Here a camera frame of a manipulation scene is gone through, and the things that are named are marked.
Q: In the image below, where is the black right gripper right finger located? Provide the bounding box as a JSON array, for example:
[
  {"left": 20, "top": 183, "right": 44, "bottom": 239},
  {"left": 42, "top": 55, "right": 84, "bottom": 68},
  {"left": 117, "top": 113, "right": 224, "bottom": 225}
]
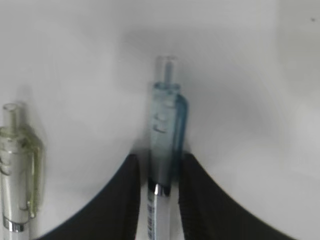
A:
[{"left": 178, "top": 153, "right": 291, "bottom": 240}]

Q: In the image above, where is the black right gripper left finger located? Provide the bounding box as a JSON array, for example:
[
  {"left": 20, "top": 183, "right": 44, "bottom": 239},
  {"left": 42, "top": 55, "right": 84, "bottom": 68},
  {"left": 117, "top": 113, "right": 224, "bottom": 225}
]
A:
[{"left": 41, "top": 154, "right": 141, "bottom": 240}]

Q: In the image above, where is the blue grip pen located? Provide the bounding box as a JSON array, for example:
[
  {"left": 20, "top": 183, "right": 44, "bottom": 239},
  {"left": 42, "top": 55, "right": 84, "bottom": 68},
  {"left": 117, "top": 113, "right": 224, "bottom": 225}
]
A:
[{"left": 147, "top": 55, "right": 189, "bottom": 240}]

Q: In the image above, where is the cream grip pen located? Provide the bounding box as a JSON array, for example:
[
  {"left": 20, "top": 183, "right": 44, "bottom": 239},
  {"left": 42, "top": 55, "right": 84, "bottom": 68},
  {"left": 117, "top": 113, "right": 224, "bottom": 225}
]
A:
[{"left": 0, "top": 103, "right": 43, "bottom": 240}]

